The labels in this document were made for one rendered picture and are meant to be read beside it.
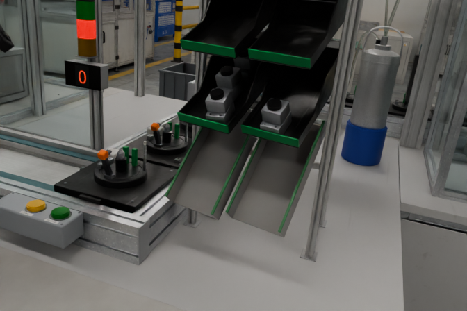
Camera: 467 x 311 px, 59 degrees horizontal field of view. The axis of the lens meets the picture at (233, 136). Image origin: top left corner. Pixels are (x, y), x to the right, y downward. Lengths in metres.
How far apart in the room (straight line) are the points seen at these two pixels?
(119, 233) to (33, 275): 0.20
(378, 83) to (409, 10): 9.88
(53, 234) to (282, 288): 0.52
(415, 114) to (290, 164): 1.11
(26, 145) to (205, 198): 0.72
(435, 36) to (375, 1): 9.51
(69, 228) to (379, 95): 1.15
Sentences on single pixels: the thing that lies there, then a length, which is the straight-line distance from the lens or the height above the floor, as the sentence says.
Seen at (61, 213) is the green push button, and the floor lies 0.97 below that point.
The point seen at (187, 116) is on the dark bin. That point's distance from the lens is 0.92.
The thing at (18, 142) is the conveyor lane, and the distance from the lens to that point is 1.52.
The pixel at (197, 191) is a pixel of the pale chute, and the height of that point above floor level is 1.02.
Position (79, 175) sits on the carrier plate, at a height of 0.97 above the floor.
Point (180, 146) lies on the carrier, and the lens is 1.34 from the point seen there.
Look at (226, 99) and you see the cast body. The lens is 0.88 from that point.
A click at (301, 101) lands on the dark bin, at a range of 0.96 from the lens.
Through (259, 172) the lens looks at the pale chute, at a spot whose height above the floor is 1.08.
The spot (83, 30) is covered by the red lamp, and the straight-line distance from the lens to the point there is 1.25.
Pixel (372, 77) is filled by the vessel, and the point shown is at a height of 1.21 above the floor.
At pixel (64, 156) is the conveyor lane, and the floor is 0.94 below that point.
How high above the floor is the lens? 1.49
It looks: 20 degrees down
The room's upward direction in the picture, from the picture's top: 5 degrees clockwise
